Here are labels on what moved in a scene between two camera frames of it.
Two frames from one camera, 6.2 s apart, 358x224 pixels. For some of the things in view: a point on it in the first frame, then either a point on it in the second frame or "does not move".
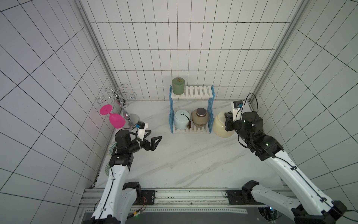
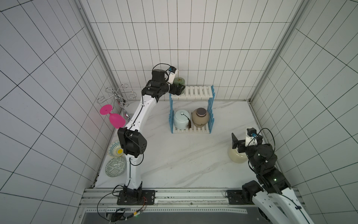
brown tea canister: (200, 116) does not move
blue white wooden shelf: (193, 92) does not move
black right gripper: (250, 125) → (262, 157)
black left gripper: (152, 146) → (179, 92)
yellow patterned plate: (112, 146) does not move
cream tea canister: (219, 128) → (236, 157)
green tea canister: (178, 85) does not move
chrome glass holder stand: (118, 95) does not move
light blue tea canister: (181, 122) does not move
